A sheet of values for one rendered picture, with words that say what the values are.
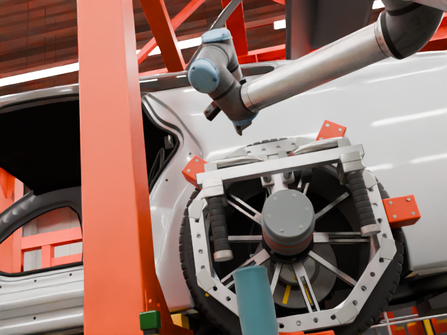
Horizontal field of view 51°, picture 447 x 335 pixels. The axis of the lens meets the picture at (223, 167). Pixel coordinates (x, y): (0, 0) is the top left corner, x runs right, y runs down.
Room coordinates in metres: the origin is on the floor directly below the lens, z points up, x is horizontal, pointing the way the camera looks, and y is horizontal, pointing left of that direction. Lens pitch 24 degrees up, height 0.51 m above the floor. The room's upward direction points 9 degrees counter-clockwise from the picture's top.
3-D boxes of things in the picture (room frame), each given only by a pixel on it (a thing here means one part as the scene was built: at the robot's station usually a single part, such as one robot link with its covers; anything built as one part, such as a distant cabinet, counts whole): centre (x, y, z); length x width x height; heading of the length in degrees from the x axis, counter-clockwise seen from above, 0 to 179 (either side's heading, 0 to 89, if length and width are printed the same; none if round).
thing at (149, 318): (1.08, 0.22, 0.64); 0.04 x 0.04 x 0.04; 87
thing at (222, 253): (1.07, 0.03, 0.83); 0.04 x 0.04 x 0.16
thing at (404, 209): (1.28, -0.47, 0.85); 0.09 x 0.08 x 0.07; 87
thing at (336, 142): (1.17, -0.24, 1.03); 0.19 x 0.18 x 0.11; 177
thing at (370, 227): (1.05, -0.31, 0.83); 0.04 x 0.04 x 0.16
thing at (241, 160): (1.18, -0.05, 1.03); 0.19 x 0.18 x 0.11; 177
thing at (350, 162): (1.08, -0.31, 0.93); 0.09 x 0.05 x 0.05; 177
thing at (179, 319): (1.81, 0.30, 0.71); 0.14 x 0.14 x 0.05; 87
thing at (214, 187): (1.10, 0.03, 0.93); 0.09 x 0.05 x 0.05; 177
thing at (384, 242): (1.30, -0.15, 0.85); 0.54 x 0.07 x 0.54; 87
